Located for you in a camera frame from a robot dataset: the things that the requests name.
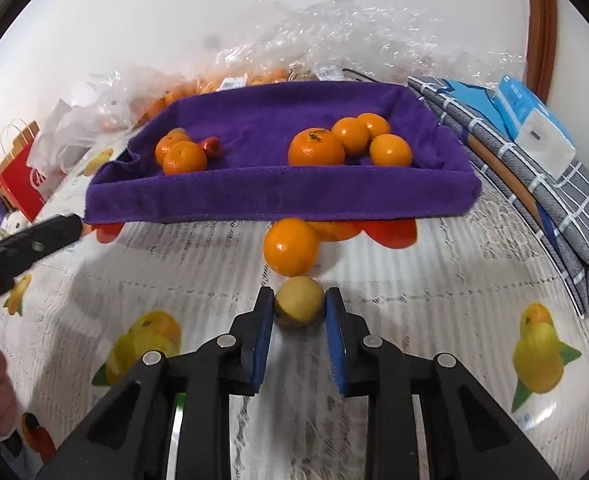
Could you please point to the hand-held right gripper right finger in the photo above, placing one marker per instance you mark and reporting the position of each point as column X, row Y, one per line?
column 335, row 340

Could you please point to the fruit print lace tablecloth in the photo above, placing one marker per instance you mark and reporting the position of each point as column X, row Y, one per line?
column 424, row 310

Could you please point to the purple cloth-lined tray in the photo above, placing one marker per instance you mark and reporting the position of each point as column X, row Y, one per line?
column 274, row 195

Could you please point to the white plastic bag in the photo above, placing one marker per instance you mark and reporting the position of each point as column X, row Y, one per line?
column 59, row 135

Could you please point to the small yellow-green fruit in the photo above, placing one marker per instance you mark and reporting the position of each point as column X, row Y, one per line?
column 298, row 302

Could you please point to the brown wooden door frame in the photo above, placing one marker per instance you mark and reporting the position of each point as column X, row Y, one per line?
column 542, row 35

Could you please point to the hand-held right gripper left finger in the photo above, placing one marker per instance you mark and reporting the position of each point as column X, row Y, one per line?
column 262, row 340

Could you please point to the clear bag of oranges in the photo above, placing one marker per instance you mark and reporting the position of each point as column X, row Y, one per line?
column 174, row 92

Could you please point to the blue tissue pack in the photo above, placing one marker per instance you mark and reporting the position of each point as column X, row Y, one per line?
column 539, row 130

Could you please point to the large mandarin orange with stem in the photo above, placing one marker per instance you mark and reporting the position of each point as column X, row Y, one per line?
column 317, row 150

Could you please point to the crumpled clear plastic wrap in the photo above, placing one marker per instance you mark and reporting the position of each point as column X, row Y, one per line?
column 374, row 30

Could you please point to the red paper bag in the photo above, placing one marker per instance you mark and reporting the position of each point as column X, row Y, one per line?
column 22, row 185

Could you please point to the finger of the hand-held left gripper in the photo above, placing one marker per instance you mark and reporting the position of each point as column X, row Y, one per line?
column 29, row 250

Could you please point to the small red fruit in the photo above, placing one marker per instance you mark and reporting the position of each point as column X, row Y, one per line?
column 212, row 146

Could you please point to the white plush toy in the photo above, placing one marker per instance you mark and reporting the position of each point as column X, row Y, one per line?
column 14, row 220

